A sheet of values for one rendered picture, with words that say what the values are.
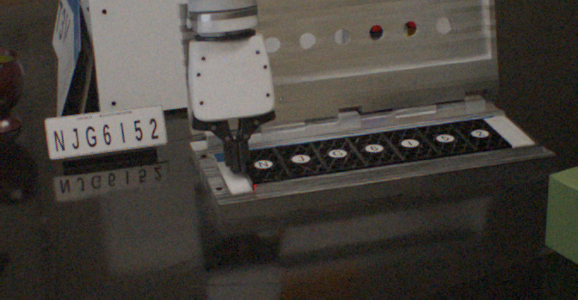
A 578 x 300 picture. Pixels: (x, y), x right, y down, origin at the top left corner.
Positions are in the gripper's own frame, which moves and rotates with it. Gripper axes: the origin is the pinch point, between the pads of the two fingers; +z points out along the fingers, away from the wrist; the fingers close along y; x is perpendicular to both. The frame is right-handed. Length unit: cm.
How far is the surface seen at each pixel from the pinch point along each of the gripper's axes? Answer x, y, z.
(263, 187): -5.6, 1.9, 3.1
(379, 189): -6.9, 16.2, 5.1
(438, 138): 0.4, 26.9, 1.3
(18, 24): 85, -25, -13
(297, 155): 1.9, 8.2, 1.3
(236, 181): -1.2, -0.6, 3.0
